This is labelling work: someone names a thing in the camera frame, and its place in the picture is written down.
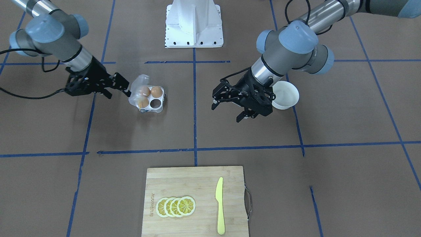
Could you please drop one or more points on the brown egg from bowl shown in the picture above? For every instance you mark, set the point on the brown egg from bowl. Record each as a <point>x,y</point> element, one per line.
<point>156,91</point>

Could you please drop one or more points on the clear plastic egg box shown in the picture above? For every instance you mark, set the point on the clear plastic egg box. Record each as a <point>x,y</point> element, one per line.
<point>155,104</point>

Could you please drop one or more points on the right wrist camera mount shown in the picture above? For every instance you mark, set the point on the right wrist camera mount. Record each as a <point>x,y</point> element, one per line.
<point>75,86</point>

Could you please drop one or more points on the yellow plastic knife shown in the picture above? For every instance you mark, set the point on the yellow plastic knife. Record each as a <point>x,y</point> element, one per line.
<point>219,198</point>

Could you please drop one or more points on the brown egg in box far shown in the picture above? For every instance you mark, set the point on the brown egg in box far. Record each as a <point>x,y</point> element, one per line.
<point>144,90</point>

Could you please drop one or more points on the lemon slice front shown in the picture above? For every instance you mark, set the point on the lemon slice front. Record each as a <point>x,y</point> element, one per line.
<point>186,205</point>

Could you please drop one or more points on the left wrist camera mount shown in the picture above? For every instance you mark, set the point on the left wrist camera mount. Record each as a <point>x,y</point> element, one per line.
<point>225,87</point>

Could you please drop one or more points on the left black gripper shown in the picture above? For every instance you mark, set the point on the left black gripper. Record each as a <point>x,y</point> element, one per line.
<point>244,82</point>

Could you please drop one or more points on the lemon slice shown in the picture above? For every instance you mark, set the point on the lemon slice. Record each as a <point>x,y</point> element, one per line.
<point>174,208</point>
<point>167,207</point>
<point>186,205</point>
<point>161,207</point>

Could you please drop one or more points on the bamboo cutting board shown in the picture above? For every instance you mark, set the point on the bamboo cutting board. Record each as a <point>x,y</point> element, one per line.
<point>200,184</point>

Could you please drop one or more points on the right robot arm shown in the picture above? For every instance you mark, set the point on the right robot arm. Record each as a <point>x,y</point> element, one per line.
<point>54,32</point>

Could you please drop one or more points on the white bowl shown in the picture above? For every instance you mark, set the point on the white bowl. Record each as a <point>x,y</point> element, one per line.
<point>287,95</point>

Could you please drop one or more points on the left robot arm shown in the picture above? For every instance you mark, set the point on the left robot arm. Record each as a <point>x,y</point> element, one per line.
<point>296,47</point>

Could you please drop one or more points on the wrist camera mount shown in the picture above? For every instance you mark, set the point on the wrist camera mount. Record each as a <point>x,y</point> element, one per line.
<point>225,87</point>
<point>75,86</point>

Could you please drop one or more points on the brown egg in box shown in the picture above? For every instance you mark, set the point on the brown egg in box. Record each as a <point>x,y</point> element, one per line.
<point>144,90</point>
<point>142,102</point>

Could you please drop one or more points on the brown egg in box near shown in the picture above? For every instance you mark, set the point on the brown egg in box near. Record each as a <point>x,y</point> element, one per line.
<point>142,102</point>

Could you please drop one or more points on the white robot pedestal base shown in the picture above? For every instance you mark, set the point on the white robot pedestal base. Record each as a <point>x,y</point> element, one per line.
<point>193,24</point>

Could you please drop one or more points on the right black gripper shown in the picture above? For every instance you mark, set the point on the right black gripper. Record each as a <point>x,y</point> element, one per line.
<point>94,71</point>

